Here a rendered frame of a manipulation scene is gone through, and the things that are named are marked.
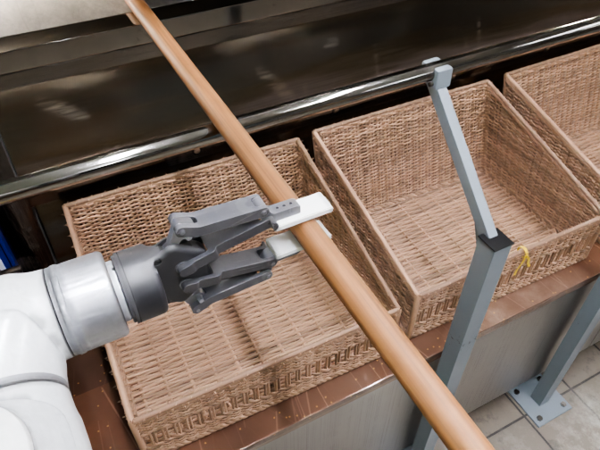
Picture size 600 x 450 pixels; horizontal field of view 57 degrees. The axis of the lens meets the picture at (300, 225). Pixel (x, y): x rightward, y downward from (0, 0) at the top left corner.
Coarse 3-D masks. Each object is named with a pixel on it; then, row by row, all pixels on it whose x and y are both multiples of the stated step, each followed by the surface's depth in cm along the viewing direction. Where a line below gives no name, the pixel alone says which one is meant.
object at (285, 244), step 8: (320, 224) 65; (288, 232) 64; (328, 232) 64; (272, 240) 63; (280, 240) 63; (288, 240) 63; (296, 240) 63; (272, 248) 62; (280, 248) 62; (288, 248) 62; (296, 248) 62; (280, 256) 62
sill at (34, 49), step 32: (224, 0) 109; (256, 0) 109; (288, 0) 112; (320, 0) 116; (32, 32) 99; (64, 32) 99; (96, 32) 99; (128, 32) 101; (192, 32) 107; (0, 64) 95; (32, 64) 97
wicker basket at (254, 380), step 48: (288, 144) 131; (144, 192) 121; (192, 192) 126; (240, 192) 131; (96, 240) 121; (144, 240) 126; (336, 240) 129; (288, 288) 133; (384, 288) 113; (144, 336) 123; (192, 336) 123; (240, 336) 123; (288, 336) 123; (336, 336) 106; (144, 384) 114; (192, 384) 114; (240, 384) 100; (288, 384) 110; (144, 432) 97; (192, 432) 104
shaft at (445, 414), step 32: (128, 0) 104; (160, 32) 92; (192, 64) 85; (224, 128) 74; (256, 160) 68; (288, 192) 64; (320, 256) 57; (352, 288) 54; (384, 320) 51; (384, 352) 50; (416, 352) 49; (416, 384) 47; (448, 416) 44; (448, 448) 44; (480, 448) 42
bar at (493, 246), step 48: (480, 48) 96; (528, 48) 98; (336, 96) 85; (432, 96) 95; (144, 144) 76; (192, 144) 78; (0, 192) 69; (480, 192) 94; (480, 240) 94; (480, 288) 99; (576, 336) 149; (528, 384) 179; (432, 432) 138
